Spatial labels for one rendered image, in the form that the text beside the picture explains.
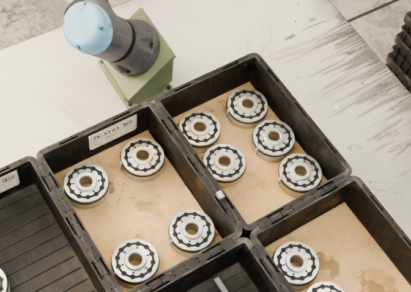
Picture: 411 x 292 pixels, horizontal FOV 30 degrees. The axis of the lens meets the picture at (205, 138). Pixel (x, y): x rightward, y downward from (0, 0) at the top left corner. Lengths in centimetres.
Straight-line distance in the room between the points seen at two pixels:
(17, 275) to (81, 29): 59
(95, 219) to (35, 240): 14
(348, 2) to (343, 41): 110
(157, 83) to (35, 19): 125
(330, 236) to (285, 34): 72
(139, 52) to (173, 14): 34
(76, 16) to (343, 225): 80
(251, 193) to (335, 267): 26
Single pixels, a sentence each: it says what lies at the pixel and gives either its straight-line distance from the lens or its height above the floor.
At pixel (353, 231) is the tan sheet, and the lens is 180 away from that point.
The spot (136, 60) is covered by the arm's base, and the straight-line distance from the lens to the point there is 196.
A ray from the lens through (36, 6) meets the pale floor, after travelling 324.
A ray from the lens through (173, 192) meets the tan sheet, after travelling 178.
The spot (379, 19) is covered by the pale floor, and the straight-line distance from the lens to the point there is 335.
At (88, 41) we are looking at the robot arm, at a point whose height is 98.
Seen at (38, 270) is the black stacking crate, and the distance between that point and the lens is 171.
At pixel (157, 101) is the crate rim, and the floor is 93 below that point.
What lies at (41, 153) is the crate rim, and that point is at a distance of 173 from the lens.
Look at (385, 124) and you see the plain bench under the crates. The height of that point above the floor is 70.
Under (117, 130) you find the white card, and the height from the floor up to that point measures 89.
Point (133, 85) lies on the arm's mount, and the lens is 201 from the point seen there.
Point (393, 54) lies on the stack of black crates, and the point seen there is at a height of 29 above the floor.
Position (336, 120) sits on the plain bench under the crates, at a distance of 211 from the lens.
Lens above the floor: 240
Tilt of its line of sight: 57 degrees down
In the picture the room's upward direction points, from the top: 8 degrees clockwise
